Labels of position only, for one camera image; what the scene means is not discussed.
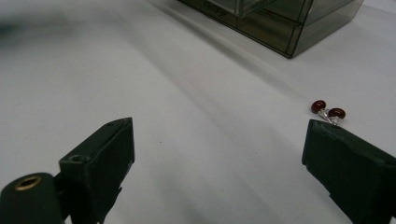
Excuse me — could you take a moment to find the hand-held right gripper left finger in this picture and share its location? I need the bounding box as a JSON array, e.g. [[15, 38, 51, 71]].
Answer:
[[58, 117, 136, 224]]

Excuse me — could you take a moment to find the smoky transparent drawer box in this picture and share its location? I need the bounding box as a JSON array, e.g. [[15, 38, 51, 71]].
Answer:
[[177, 0, 365, 60]]

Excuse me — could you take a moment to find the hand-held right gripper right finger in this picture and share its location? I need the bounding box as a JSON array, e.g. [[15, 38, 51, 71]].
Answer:
[[301, 119, 396, 224]]

